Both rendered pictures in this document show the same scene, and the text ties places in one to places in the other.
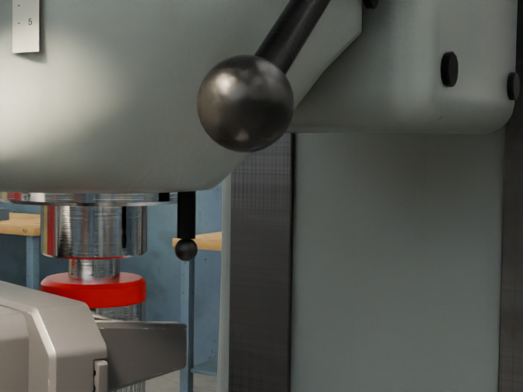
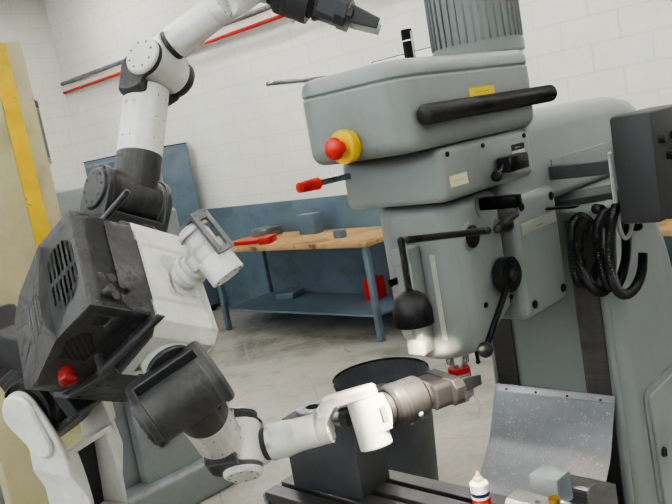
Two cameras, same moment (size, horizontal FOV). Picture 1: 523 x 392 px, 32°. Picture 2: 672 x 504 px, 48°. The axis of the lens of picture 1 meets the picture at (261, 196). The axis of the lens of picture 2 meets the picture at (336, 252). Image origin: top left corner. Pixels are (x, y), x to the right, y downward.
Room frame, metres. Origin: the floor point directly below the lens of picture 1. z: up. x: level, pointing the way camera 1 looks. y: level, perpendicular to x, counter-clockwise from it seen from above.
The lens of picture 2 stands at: (-1.09, -0.11, 1.78)
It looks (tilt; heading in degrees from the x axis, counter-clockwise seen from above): 9 degrees down; 15
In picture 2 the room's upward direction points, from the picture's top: 10 degrees counter-clockwise
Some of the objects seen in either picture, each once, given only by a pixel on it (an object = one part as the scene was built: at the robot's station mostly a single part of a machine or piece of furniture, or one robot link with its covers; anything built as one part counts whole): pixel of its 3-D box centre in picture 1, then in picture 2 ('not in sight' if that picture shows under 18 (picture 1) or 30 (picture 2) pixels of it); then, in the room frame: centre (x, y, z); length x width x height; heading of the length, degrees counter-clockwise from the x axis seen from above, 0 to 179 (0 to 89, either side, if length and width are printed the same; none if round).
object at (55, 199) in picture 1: (94, 191); not in sight; (0.41, 0.08, 1.31); 0.09 x 0.09 x 0.01
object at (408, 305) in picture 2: not in sight; (411, 307); (0.21, 0.12, 1.46); 0.07 x 0.07 x 0.06
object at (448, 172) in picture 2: not in sight; (440, 168); (0.45, 0.05, 1.68); 0.34 x 0.24 x 0.10; 151
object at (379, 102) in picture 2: not in sight; (421, 105); (0.43, 0.07, 1.81); 0.47 x 0.26 x 0.16; 151
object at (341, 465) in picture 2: not in sight; (334, 445); (0.63, 0.44, 1.02); 0.22 x 0.12 x 0.20; 67
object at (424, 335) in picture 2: not in sight; (413, 300); (0.32, 0.13, 1.45); 0.04 x 0.04 x 0.21; 61
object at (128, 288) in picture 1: (93, 288); (459, 369); (0.41, 0.08, 1.26); 0.05 x 0.05 x 0.01
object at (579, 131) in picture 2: not in sight; (546, 148); (0.85, -0.17, 1.66); 0.80 x 0.23 x 0.20; 151
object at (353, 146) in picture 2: not in sight; (345, 146); (0.21, 0.19, 1.76); 0.06 x 0.02 x 0.06; 61
